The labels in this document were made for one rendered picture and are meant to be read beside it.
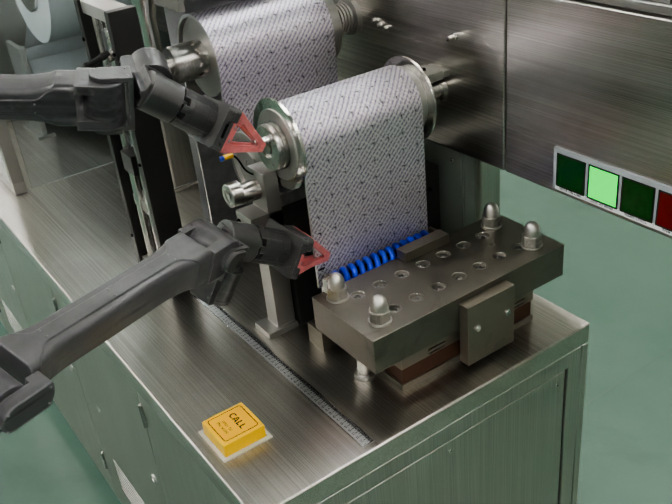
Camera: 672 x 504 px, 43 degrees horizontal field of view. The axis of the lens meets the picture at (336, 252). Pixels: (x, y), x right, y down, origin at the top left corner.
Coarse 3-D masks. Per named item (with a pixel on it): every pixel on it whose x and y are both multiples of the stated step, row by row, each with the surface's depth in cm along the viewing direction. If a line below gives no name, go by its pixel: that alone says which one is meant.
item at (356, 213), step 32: (384, 160) 136; (416, 160) 140; (320, 192) 131; (352, 192) 135; (384, 192) 139; (416, 192) 143; (320, 224) 133; (352, 224) 137; (384, 224) 141; (416, 224) 146; (320, 256) 136; (352, 256) 140
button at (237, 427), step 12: (240, 408) 127; (216, 420) 126; (228, 420) 125; (240, 420) 125; (252, 420) 125; (204, 432) 126; (216, 432) 123; (228, 432) 123; (240, 432) 123; (252, 432) 123; (264, 432) 124; (216, 444) 123; (228, 444) 121; (240, 444) 122
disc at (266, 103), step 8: (264, 104) 129; (272, 104) 127; (280, 104) 126; (256, 112) 133; (280, 112) 126; (288, 112) 125; (256, 120) 134; (288, 120) 125; (256, 128) 135; (296, 128) 124; (296, 136) 125; (296, 144) 126; (304, 152) 125; (304, 160) 126; (304, 168) 126; (296, 176) 129; (304, 176) 128; (280, 184) 135; (288, 184) 133; (296, 184) 130
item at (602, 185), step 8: (592, 168) 123; (592, 176) 123; (600, 176) 122; (608, 176) 121; (616, 176) 120; (592, 184) 124; (600, 184) 123; (608, 184) 121; (616, 184) 120; (592, 192) 125; (600, 192) 123; (608, 192) 122; (616, 192) 121; (600, 200) 124; (608, 200) 122
